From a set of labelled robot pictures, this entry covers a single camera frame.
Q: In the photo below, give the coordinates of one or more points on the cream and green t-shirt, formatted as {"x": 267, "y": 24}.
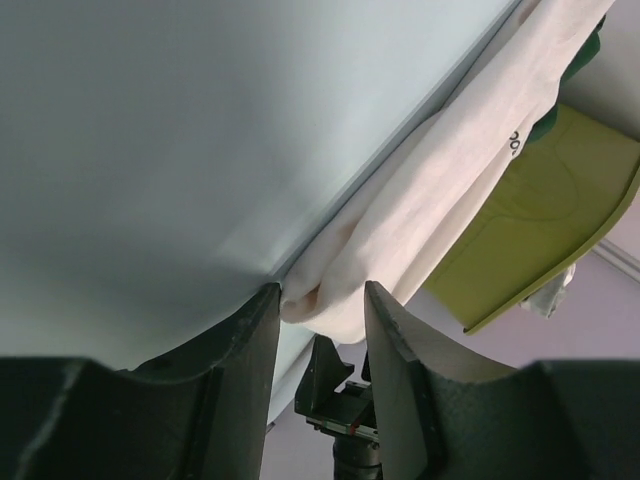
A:
{"x": 402, "y": 221}

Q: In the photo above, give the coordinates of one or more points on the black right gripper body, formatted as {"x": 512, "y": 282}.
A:
{"x": 342, "y": 409}

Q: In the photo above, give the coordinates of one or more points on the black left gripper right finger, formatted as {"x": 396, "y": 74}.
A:
{"x": 445, "y": 412}

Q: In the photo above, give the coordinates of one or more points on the green plastic bin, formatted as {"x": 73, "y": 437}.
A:
{"x": 553, "y": 204}

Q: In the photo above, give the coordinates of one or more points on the grey shirt in bin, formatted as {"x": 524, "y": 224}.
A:
{"x": 545, "y": 300}

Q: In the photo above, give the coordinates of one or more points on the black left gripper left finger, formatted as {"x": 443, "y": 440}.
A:
{"x": 198, "y": 411}

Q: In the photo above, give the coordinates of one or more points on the right aluminium frame post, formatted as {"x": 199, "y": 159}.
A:
{"x": 619, "y": 259}

